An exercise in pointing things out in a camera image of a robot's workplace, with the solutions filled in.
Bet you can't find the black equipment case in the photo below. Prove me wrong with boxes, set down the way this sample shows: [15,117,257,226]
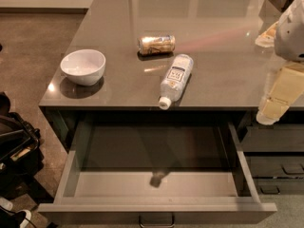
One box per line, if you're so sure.
[0,92,44,193]

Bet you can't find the metal drawer handle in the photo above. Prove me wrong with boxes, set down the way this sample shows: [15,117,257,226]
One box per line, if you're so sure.
[139,213,175,228]

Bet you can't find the white ceramic bowl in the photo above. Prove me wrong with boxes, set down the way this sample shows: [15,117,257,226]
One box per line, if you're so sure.
[60,49,106,86]

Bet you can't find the closed dark lower drawers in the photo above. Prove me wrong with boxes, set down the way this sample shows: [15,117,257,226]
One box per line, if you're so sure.
[240,111,304,195]

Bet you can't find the clear plastic water bottle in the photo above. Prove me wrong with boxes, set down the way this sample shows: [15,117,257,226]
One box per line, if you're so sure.
[159,54,194,110]

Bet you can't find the white shoe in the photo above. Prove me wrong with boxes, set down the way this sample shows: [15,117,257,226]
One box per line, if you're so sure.
[0,197,31,228]

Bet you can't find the open grey top drawer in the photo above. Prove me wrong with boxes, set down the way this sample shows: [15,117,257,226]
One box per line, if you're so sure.
[38,111,276,225]

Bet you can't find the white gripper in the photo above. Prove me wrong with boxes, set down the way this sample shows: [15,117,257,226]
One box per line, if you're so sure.
[255,0,304,125]

